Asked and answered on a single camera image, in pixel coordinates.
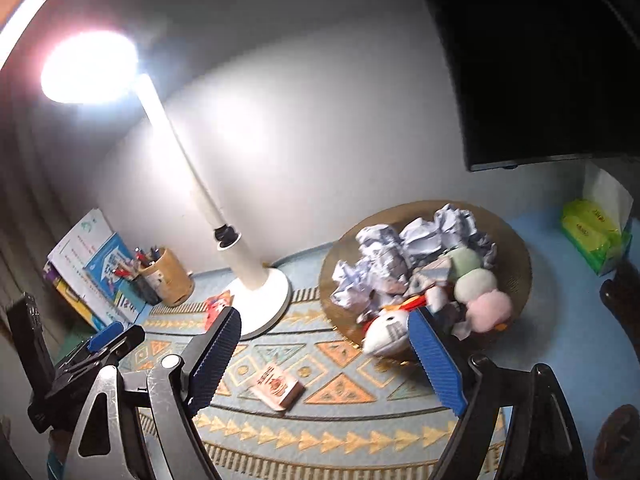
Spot white desk lamp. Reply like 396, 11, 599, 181
40, 30, 292, 341

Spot white booklet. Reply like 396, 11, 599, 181
47, 208, 121, 281

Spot wooden pen holder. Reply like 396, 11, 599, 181
137, 247, 196, 307

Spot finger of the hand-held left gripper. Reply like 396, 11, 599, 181
62, 322, 125, 368
100, 326, 146, 367

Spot dark wooden chair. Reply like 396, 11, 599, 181
599, 260, 640, 361

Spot bunch of pens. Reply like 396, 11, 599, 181
112, 246, 166, 281

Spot three-colour dango plush toy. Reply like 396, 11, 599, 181
440, 246, 516, 333

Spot pile of papers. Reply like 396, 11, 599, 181
330, 203, 498, 328

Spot amber ribbed glass plate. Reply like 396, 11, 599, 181
318, 201, 532, 361

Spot green tissue pack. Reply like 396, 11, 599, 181
560, 165, 635, 277

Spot yellow cover book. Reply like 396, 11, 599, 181
42, 262, 111, 332

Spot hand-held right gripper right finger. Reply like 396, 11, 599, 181
407, 306, 588, 480

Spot small pink box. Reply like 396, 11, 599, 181
248, 364, 306, 413

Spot small red packet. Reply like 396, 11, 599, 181
204, 292, 236, 331

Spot white and orange plush toy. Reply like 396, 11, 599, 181
361, 294, 451, 357

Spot black flat screen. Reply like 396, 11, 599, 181
405, 0, 640, 172

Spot round dark wooden piece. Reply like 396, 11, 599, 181
595, 404, 640, 480

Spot patterned table mat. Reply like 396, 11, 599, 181
120, 287, 506, 480

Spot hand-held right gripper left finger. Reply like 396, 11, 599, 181
65, 306, 242, 480

